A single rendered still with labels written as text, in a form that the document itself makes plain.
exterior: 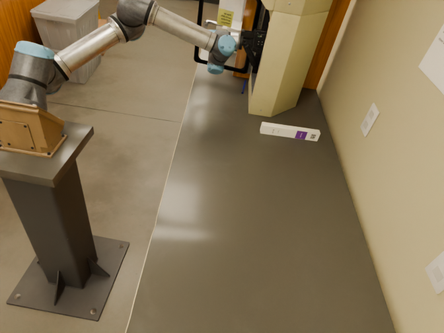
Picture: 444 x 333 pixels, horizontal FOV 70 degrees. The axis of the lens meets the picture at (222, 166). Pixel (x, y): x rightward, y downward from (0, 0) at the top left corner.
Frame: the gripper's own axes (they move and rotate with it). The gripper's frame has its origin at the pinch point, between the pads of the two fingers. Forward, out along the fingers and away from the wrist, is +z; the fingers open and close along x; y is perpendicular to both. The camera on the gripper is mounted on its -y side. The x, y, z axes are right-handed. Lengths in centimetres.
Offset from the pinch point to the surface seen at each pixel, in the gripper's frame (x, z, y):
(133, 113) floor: 104, -110, -114
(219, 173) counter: -59, -23, -26
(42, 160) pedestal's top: -66, -85, -22
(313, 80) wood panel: 23.2, 24.4, -24.1
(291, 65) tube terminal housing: -10.9, 3.7, -2.2
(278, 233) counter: -82, -2, -28
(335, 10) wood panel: 23.2, 25.4, 13.0
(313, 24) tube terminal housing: -6.2, 9.6, 14.5
